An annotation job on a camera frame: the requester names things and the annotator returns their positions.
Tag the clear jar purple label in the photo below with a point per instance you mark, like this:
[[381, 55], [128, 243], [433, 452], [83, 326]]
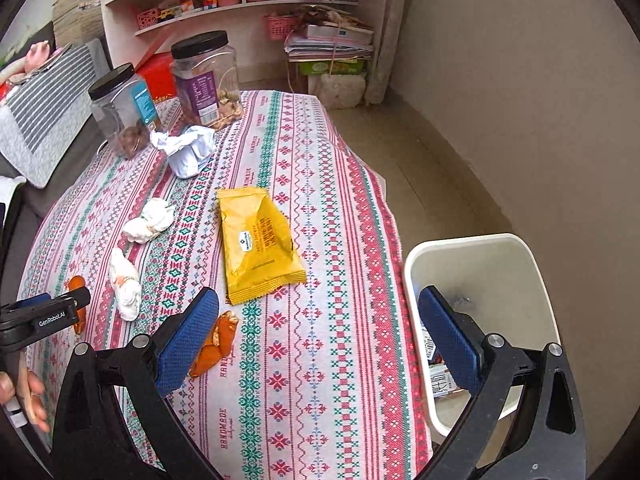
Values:
[[206, 79]]

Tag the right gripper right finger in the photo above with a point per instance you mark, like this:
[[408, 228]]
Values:
[[547, 438]]

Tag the beige curtain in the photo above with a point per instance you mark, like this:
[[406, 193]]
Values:
[[393, 18]]

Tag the white blue medicine box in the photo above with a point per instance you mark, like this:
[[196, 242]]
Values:
[[442, 381]]

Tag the clear jar blue label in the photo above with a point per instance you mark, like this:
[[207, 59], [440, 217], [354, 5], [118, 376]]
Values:
[[122, 105]]

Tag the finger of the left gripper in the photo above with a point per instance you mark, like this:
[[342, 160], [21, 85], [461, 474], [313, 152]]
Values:
[[78, 298], [33, 302]]

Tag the person's hand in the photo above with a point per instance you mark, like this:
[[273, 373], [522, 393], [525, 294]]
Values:
[[29, 388]]

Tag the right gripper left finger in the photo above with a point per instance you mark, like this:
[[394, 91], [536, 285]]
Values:
[[91, 439]]

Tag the white bookshelf unit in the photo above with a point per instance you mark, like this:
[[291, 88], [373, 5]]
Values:
[[259, 57]]

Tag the pink basket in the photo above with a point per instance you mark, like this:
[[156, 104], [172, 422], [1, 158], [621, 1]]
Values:
[[278, 27]]

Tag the white tissue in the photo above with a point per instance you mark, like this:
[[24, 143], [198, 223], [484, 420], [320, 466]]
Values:
[[125, 282], [156, 217]]

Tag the pink plush toy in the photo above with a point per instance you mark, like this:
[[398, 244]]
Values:
[[36, 56]]

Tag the red gift box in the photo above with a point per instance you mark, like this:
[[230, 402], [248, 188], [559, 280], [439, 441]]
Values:
[[158, 77]]

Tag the cream trash bin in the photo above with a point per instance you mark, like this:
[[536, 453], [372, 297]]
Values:
[[496, 281]]

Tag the white stone block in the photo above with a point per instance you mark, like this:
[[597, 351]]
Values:
[[340, 92]]

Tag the white paper ball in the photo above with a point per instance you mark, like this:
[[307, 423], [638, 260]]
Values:
[[189, 152]]

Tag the pile of papers and books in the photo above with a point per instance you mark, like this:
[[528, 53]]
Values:
[[323, 32]]

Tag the striped grey sofa cover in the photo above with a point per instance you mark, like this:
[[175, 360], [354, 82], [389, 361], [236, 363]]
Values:
[[41, 117]]

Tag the patterned tablecloth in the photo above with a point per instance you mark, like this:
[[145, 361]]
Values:
[[292, 231]]

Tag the yellow snack wrapper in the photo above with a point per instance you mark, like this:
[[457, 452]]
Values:
[[259, 252]]

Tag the orange peel piece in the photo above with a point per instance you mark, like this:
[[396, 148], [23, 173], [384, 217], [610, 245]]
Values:
[[78, 282], [217, 345]]

